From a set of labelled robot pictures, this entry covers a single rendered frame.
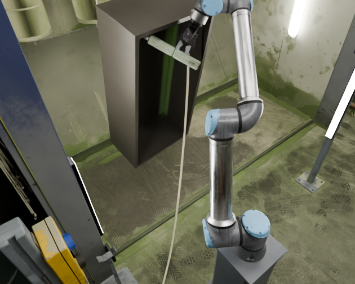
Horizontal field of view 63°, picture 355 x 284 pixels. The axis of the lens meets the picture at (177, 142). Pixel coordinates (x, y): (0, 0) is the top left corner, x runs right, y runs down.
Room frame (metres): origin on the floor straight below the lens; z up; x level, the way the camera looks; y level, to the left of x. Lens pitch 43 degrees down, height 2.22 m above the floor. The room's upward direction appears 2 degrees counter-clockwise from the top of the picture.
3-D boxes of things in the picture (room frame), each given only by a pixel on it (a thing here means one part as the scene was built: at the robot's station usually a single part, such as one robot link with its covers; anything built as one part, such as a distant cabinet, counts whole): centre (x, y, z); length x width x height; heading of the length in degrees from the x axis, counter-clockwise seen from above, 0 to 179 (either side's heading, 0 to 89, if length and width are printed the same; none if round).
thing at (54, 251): (0.37, 0.34, 1.42); 0.12 x 0.06 x 0.26; 36
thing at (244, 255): (0.78, -0.39, 0.69); 0.19 x 0.19 x 0.10
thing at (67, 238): (0.39, 0.31, 1.48); 0.05 x 0.02 x 0.05; 36
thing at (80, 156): (2.69, 0.13, 0.11); 2.70 x 0.02 x 0.13; 126
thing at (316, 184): (1.72, -1.26, 0.01); 0.20 x 0.20 x 0.01; 36
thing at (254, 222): (0.78, -0.38, 0.83); 0.17 x 0.15 x 0.18; 93
